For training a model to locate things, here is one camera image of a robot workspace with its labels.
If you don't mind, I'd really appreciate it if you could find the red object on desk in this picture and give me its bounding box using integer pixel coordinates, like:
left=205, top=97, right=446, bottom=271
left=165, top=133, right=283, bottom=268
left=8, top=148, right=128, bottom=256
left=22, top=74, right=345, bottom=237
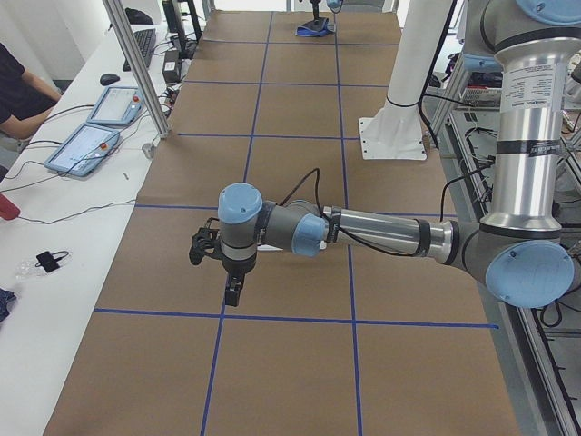
left=0, top=194, right=21, bottom=221

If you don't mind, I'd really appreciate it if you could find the blue grey towel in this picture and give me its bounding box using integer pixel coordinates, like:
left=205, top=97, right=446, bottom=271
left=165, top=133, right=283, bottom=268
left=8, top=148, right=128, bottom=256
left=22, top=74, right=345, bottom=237
left=295, top=21, right=335, bottom=37

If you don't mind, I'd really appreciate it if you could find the small metal cylinder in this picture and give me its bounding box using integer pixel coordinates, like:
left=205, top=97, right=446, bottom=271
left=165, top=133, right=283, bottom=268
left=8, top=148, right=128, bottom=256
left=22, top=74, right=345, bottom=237
left=142, top=143, right=155, bottom=159

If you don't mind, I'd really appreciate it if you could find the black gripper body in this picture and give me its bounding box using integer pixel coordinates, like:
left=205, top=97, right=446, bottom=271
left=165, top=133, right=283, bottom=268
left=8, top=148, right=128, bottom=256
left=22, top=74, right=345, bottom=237
left=222, top=256, right=256, bottom=284
left=304, top=0, right=328, bottom=29

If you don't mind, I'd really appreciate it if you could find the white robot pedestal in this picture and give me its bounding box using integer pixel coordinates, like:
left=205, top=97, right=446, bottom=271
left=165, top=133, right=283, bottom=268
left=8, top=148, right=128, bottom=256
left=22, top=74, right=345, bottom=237
left=359, top=0, right=456, bottom=161

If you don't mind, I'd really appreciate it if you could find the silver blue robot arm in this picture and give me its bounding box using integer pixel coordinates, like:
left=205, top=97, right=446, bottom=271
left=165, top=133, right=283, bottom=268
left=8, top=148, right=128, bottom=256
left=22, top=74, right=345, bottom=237
left=211, top=1, right=580, bottom=308
left=302, top=0, right=343, bottom=31

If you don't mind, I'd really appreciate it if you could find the far blue teach pendant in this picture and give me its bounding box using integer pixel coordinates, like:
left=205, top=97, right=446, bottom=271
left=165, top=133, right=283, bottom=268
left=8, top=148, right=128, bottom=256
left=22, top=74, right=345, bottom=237
left=87, top=85, right=143, bottom=126

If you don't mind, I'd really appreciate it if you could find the blue teach pendant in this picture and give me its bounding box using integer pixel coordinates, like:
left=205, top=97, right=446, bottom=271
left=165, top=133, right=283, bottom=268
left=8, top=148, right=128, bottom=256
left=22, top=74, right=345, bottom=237
left=44, top=123, right=120, bottom=177
left=87, top=85, right=143, bottom=126

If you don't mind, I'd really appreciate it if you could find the black power brick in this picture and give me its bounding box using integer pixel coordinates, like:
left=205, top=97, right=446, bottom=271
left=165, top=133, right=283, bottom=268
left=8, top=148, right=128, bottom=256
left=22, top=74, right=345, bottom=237
left=162, top=49, right=182, bottom=84

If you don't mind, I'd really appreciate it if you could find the black keyboard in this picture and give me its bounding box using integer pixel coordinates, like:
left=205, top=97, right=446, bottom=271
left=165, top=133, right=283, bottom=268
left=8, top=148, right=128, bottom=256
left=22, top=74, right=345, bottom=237
left=133, top=28, right=156, bottom=67

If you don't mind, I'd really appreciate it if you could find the black computer mouse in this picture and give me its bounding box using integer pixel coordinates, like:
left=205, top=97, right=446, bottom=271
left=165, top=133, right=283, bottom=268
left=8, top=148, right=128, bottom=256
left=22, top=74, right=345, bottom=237
left=99, top=74, right=121, bottom=86

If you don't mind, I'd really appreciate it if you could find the aluminium frame post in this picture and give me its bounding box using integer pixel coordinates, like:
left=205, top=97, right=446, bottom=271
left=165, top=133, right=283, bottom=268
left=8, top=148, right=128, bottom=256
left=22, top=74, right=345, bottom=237
left=103, top=0, right=170, bottom=139

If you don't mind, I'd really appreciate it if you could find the small black adapter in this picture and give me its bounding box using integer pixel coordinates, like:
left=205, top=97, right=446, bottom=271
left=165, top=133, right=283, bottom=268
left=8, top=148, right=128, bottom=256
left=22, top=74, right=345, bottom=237
left=35, top=250, right=70, bottom=273

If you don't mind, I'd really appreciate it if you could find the seated person in black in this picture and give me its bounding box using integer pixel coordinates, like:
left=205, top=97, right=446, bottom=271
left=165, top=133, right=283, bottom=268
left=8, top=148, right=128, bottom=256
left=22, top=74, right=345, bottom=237
left=1, top=45, right=61, bottom=177

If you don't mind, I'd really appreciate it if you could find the black monitor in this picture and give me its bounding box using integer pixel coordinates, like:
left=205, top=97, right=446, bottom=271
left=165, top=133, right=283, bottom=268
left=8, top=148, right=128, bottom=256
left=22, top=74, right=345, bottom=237
left=162, top=0, right=202, bottom=60

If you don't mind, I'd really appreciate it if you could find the near blue teach pendant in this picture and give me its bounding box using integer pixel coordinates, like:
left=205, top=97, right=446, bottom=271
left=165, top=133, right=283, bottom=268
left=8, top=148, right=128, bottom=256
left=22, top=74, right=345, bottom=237
left=44, top=123, right=120, bottom=177

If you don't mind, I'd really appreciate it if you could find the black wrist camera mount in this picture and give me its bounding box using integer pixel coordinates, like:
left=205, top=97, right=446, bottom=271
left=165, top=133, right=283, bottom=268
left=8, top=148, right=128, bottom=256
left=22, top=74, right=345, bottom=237
left=189, top=217, right=222, bottom=266

